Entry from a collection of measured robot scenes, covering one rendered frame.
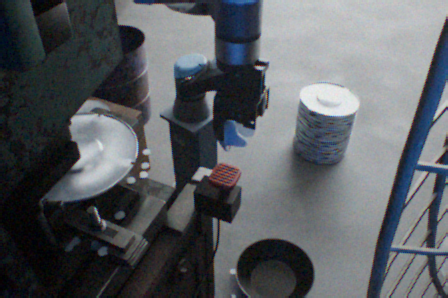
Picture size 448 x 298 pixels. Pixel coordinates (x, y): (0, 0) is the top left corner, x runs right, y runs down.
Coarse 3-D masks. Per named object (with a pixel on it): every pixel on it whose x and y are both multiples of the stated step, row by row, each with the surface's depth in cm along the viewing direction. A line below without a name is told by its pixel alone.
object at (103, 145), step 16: (80, 112) 95; (80, 128) 91; (96, 128) 92; (112, 128) 92; (128, 128) 92; (80, 144) 86; (96, 144) 87; (112, 144) 88; (128, 144) 88; (80, 160) 83; (96, 160) 83; (112, 160) 84; (64, 176) 80; (80, 176) 80; (96, 176) 80; (112, 176) 81; (64, 192) 77; (80, 192) 77; (96, 192) 77
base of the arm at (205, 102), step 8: (176, 96) 145; (176, 104) 146; (184, 104) 143; (192, 104) 143; (200, 104) 144; (208, 104) 148; (176, 112) 147; (184, 112) 145; (192, 112) 146; (200, 112) 145; (208, 112) 148; (184, 120) 146; (192, 120) 146; (200, 120) 147
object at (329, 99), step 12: (312, 84) 194; (324, 84) 194; (336, 84) 194; (300, 96) 185; (312, 96) 186; (324, 96) 185; (336, 96) 185; (348, 96) 186; (324, 108) 179; (336, 108) 179; (348, 108) 179
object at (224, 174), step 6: (216, 168) 85; (222, 168) 85; (228, 168) 85; (234, 168) 85; (210, 174) 84; (216, 174) 84; (222, 174) 84; (228, 174) 84; (234, 174) 84; (240, 174) 85; (210, 180) 83; (216, 180) 83; (222, 180) 82; (228, 180) 83; (234, 180) 83; (216, 186) 82; (222, 186) 82; (228, 186) 81; (234, 186) 83
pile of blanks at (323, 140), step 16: (304, 112) 182; (352, 112) 178; (304, 128) 187; (320, 128) 180; (336, 128) 179; (352, 128) 189; (304, 144) 193; (320, 144) 186; (336, 144) 186; (320, 160) 194; (336, 160) 195
